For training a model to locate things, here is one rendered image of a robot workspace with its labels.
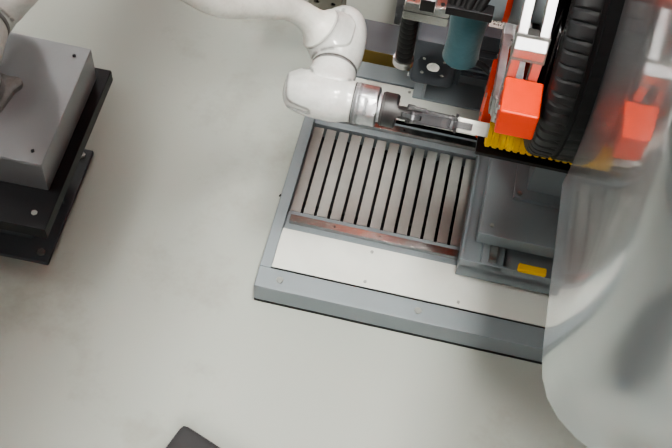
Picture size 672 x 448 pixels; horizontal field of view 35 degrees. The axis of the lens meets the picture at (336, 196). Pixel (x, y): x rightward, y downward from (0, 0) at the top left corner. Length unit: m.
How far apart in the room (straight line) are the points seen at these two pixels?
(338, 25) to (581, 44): 0.60
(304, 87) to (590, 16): 0.64
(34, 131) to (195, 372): 0.70
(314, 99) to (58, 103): 0.68
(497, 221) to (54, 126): 1.10
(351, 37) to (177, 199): 0.82
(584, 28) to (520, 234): 0.82
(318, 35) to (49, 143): 0.69
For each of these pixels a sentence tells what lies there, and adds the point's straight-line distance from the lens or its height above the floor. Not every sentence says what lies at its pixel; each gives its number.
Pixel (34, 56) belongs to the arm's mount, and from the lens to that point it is 2.73.
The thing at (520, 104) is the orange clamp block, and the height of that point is 0.89.
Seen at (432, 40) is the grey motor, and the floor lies 0.40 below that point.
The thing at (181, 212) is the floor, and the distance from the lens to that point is 2.90.
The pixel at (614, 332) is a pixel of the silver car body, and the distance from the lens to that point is 1.51.
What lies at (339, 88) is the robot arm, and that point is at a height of 0.69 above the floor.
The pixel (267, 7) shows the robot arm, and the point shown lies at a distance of 2.25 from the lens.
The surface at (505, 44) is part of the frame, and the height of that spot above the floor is 0.62.
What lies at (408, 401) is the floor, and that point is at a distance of 2.66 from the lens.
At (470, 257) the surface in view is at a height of 0.15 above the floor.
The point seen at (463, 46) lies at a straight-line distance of 2.55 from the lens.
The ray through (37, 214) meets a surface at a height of 0.30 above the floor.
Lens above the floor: 2.43
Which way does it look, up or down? 56 degrees down
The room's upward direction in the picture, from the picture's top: 6 degrees clockwise
